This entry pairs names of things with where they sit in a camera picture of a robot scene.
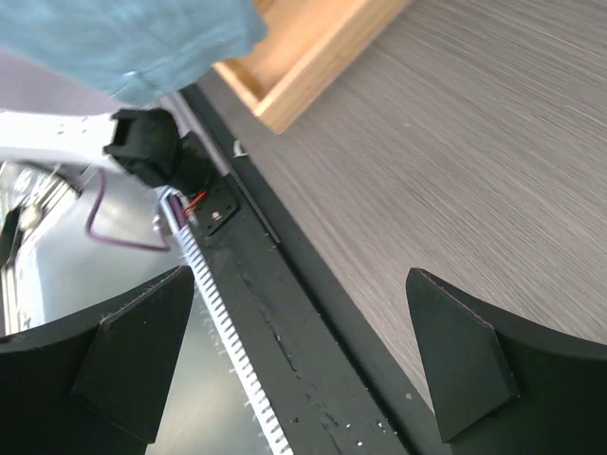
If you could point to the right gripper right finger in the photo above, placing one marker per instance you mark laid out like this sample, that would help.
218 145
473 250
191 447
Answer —
502 384

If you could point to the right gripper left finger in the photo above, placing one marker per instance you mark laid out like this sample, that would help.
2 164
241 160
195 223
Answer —
96 381

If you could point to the light blue trousers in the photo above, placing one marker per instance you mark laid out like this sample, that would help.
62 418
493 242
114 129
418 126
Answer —
133 51

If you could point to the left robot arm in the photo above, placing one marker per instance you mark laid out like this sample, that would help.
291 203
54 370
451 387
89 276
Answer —
144 143

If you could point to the wooden clothes rack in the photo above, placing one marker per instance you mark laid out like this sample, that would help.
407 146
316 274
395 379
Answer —
308 45

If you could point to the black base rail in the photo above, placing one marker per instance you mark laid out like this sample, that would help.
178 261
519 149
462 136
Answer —
332 385

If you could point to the white slotted cable duct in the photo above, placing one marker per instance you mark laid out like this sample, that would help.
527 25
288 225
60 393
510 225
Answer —
271 428

